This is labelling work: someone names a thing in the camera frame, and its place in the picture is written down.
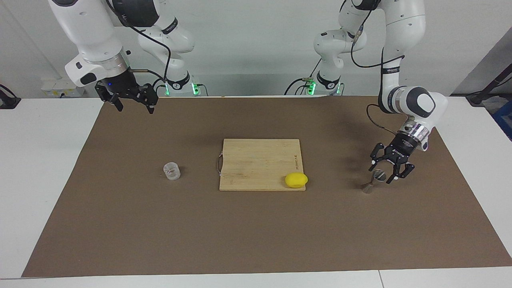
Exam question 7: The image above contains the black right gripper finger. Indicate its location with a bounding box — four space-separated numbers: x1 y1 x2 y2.
134 84 159 114
96 86 124 112

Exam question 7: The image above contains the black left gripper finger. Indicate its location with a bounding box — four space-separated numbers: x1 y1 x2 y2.
386 163 415 184
369 143 386 172

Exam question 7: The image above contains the steel double jigger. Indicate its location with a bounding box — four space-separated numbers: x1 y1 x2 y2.
362 169 386 194

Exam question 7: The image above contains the yellow lemon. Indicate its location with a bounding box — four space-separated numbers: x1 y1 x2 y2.
285 172 309 188

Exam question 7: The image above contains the black stand leg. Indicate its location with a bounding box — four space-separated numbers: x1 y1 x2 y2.
466 64 512 106

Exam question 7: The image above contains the blue crate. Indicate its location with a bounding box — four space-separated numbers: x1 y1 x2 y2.
493 100 512 140

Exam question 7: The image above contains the brown table mat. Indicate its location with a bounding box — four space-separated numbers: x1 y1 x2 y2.
22 95 512 278

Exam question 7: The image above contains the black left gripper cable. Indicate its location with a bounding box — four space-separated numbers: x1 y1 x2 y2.
350 0 406 134

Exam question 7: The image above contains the white wall outlet box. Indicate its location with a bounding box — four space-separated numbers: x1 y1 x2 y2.
41 78 86 97

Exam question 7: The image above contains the black clamp mount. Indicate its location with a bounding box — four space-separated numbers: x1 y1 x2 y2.
0 84 21 109

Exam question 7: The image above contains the black left base cable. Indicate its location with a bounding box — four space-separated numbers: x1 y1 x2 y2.
284 58 321 96

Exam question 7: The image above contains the wooden cutting board, metal handle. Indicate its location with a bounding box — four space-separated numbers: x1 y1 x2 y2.
216 139 306 192

